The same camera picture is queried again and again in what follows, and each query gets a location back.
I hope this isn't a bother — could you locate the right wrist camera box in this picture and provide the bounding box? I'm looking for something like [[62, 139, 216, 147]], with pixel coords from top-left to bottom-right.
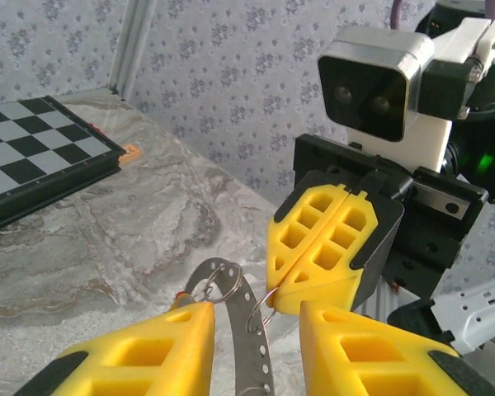
[[316, 16, 495, 174]]

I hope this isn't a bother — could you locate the aluminium frame post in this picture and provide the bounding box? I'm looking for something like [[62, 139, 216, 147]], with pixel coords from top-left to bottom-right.
[[108, 0, 150, 97]]

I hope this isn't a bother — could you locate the black and grey chessboard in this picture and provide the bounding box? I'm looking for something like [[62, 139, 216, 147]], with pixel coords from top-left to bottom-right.
[[0, 95, 128, 237]]

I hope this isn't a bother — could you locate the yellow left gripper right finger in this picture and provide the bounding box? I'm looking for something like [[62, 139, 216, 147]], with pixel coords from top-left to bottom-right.
[[299, 300, 495, 396]]

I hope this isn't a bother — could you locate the small orange wooden block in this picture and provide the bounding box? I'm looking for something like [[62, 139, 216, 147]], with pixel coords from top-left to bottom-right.
[[117, 143, 144, 167]]

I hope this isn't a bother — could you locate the silver split ring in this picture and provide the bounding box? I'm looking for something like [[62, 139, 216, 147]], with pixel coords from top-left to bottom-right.
[[192, 262, 245, 305], [245, 285, 280, 336]]

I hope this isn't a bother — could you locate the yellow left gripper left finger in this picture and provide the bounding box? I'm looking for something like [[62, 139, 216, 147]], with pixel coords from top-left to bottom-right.
[[12, 302, 216, 396]]

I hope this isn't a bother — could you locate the perforated metal key band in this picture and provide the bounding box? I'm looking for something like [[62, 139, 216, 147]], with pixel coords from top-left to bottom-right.
[[184, 257, 276, 396]]

